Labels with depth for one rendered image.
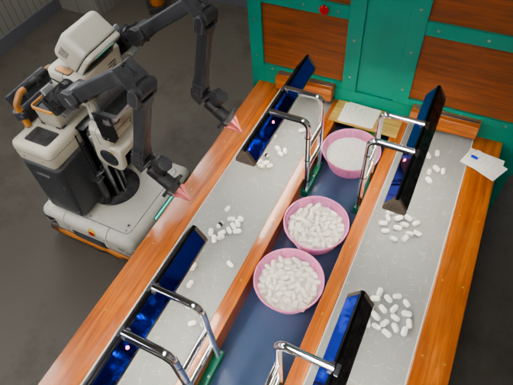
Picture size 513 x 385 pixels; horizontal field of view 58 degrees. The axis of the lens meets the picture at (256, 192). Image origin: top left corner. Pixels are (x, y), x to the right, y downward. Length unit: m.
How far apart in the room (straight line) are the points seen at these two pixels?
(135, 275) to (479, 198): 1.42
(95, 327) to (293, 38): 1.52
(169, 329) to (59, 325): 1.13
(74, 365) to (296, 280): 0.83
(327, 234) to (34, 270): 1.82
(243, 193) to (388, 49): 0.89
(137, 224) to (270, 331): 1.13
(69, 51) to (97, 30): 0.14
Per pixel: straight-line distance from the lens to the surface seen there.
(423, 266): 1.89
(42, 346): 2.79
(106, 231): 2.65
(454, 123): 2.26
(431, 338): 1.74
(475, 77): 2.19
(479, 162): 2.25
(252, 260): 1.81
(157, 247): 1.91
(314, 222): 1.95
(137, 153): 1.81
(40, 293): 2.94
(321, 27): 2.23
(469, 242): 1.97
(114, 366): 1.39
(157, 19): 1.99
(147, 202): 2.69
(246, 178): 2.08
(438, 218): 2.03
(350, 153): 2.20
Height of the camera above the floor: 2.33
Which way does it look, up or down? 52 degrees down
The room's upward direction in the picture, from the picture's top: 6 degrees counter-clockwise
